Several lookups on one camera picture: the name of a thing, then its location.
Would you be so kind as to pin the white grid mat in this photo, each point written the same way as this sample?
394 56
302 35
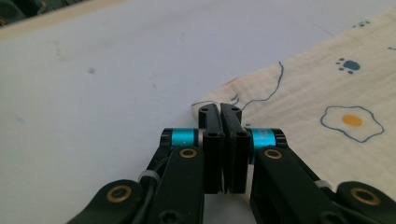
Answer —
93 109

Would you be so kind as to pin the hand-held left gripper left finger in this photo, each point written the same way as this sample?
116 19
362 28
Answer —
211 149

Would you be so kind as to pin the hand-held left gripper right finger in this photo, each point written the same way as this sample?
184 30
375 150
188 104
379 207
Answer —
238 155

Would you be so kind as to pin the cream printed cloth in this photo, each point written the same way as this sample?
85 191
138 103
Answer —
311 102

